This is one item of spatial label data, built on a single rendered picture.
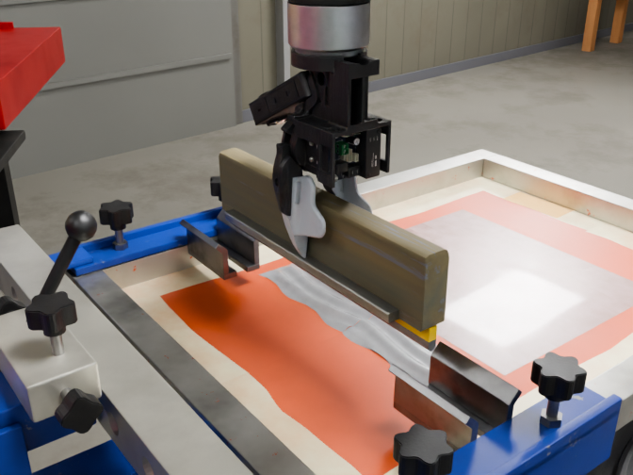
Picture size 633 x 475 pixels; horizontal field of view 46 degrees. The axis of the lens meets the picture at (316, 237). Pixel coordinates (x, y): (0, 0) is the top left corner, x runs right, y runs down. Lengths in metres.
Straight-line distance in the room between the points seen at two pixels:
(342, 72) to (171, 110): 4.05
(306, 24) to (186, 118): 4.11
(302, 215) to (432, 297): 0.16
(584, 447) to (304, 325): 0.35
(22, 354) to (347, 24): 0.39
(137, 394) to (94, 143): 3.87
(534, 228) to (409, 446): 0.67
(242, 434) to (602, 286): 0.55
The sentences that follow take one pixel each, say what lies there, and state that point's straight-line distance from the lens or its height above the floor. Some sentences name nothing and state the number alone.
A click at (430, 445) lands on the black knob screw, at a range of 0.56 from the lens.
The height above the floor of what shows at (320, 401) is 0.95.
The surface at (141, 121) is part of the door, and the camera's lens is 4.60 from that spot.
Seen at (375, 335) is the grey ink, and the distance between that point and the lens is 0.86.
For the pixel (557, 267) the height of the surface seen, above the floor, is 0.96.
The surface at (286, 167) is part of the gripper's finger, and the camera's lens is 0.72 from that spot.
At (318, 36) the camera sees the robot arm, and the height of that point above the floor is 1.31.
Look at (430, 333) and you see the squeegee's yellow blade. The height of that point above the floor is 1.06.
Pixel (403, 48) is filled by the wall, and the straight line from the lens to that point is 6.06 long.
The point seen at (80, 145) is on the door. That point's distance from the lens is 4.45.
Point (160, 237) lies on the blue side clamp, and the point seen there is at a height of 1.00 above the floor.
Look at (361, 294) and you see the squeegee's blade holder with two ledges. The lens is 0.70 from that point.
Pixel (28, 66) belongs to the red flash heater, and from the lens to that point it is 1.72.
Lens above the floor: 1.43
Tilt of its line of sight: 25 degrees down
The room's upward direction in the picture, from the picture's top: straight up
